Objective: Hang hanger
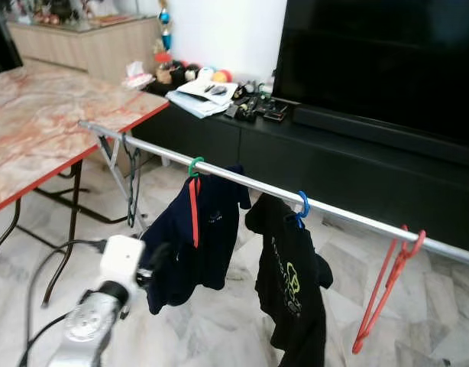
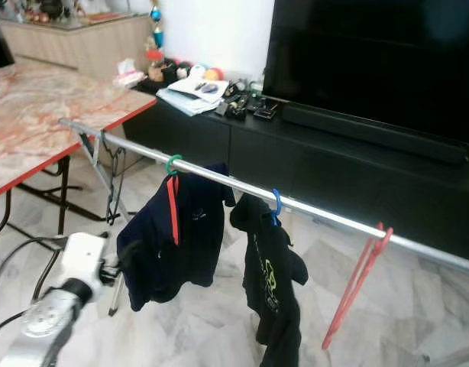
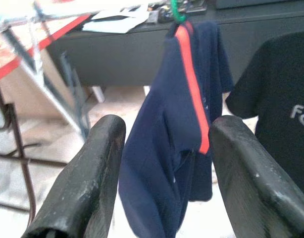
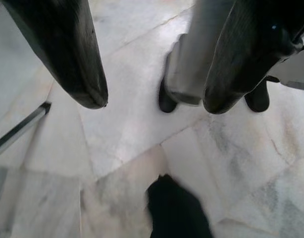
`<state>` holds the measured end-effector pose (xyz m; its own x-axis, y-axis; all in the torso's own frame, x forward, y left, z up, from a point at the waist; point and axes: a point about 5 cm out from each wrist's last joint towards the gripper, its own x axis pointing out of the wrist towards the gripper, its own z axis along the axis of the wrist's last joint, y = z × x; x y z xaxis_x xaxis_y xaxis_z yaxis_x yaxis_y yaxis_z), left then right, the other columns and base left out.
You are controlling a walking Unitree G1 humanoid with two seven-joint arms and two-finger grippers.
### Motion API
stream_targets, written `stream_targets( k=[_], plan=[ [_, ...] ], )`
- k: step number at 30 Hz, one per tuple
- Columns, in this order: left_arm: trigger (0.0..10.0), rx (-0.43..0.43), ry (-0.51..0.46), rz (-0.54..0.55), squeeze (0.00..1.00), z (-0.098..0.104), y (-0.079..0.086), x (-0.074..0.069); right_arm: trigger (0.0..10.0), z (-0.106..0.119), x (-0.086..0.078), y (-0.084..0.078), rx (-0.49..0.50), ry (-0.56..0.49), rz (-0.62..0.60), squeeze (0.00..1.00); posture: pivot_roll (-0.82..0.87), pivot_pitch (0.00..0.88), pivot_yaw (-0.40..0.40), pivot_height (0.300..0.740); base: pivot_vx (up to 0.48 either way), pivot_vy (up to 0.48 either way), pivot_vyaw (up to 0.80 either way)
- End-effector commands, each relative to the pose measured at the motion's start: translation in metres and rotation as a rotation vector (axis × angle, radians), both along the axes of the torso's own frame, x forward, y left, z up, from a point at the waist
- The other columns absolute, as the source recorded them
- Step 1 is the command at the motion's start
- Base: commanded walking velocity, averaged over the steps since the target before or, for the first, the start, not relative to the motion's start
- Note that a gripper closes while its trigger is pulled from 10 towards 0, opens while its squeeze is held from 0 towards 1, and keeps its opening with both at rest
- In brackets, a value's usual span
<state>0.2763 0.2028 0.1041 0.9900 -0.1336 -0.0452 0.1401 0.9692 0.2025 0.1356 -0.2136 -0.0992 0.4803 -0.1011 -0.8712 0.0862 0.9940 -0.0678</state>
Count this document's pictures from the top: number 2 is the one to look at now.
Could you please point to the blue plastic hanger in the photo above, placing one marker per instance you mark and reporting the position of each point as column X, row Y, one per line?
column 278, row 202

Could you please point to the black t-shirt green print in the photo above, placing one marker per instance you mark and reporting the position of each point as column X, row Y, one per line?
column 273, row 267

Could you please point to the red plastic hanger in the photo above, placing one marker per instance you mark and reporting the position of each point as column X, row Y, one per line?
column 374, row 246

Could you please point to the pink tissue pack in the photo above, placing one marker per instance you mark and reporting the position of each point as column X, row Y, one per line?
column 127, row 75

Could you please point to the orange ball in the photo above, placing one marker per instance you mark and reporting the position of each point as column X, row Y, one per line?
column 214, row 74

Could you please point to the navy shirt with red trim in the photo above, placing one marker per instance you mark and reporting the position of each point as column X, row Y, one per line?
column 189, row 237

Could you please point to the black low tv cabinet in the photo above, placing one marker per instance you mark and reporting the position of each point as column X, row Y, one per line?
column 303, row 160

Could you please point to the silver metal clothes rack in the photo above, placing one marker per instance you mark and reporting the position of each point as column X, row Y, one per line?
column 326, row 215

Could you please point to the green plastic hanger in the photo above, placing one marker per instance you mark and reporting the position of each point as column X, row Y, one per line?
column 168, row 164

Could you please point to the gold trophy with blue ball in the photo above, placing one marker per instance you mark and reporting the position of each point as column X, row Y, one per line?
column 156, row 14

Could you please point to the small black gadget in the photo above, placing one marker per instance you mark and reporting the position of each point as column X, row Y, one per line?
column 265, row 112

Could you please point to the thin dark grey hanger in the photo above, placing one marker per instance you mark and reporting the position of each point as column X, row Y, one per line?
column 112, row 202

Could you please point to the marble top folding table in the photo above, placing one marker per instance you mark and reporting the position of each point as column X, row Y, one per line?
column 51, row 115

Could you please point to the black soundbar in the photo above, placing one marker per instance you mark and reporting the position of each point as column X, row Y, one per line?
column 364, row 130

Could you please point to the light wooden sideboard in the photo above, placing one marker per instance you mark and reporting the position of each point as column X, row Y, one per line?
column 74, row 46

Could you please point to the jar with red lid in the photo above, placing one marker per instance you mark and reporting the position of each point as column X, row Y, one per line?
column 155, row 69

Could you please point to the black flat television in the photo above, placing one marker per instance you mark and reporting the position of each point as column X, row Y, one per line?
column 372, row 61

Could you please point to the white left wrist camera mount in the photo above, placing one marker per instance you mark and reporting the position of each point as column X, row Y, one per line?
column 82, row 256

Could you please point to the stack of white papers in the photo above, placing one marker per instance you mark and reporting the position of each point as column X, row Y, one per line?
column 192, row 93

